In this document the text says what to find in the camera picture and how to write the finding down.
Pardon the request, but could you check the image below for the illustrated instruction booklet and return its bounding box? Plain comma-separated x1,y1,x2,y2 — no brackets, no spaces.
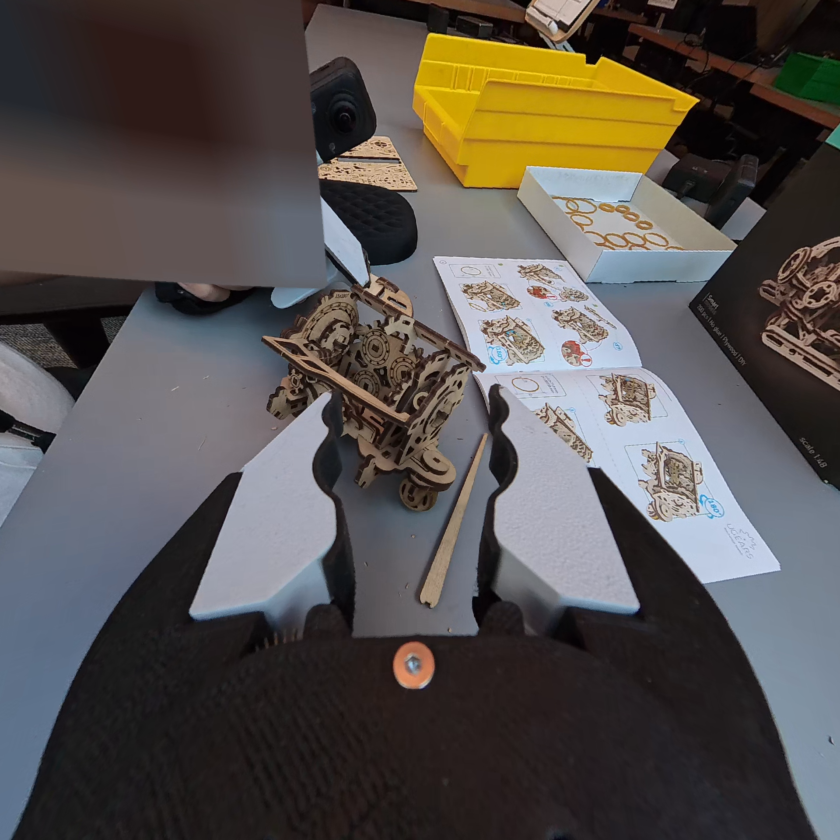
433,256,782,585

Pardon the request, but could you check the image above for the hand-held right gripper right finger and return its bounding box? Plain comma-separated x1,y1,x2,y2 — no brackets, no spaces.
474,385,641,624

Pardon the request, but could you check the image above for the laser-cut plywood sheet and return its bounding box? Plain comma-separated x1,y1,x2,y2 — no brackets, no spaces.
318,136,419,193

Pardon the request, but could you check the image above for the wooden mechanical model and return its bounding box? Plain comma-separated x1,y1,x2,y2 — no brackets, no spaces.
261,276,487,513

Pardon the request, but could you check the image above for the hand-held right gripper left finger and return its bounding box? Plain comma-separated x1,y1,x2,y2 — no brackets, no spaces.
189,391,357,634

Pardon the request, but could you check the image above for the white cardboard box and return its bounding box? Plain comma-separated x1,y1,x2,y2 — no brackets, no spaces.
517,165,737,284

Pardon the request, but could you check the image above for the person's leg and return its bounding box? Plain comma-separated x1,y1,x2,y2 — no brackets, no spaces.
0,341,76,526

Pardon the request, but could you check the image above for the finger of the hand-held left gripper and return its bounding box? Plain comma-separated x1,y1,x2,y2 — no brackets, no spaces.
320,196,373,287

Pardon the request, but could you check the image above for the thin wooden stick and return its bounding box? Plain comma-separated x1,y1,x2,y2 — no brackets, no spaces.
420,432,490,609

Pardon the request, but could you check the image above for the group of rubber bands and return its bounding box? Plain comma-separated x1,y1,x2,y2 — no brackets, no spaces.
551,193,686,252

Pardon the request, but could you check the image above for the green plastic bin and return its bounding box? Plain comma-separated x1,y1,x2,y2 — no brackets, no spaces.
773,51,840,102

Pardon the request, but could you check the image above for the black box device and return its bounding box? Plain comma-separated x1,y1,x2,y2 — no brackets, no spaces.
706,155,760,231

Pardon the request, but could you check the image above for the black quilted wrist rest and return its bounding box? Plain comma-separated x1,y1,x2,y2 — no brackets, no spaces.
318,177,419,266

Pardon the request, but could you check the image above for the yellow plastic bin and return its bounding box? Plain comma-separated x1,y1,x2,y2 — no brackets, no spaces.
412,33,700,190

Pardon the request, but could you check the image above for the dark model kit box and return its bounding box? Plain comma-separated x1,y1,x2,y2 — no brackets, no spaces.
689,141,840,490

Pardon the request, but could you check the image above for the black power adapter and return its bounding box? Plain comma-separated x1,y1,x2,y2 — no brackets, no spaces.
661,154,731,198

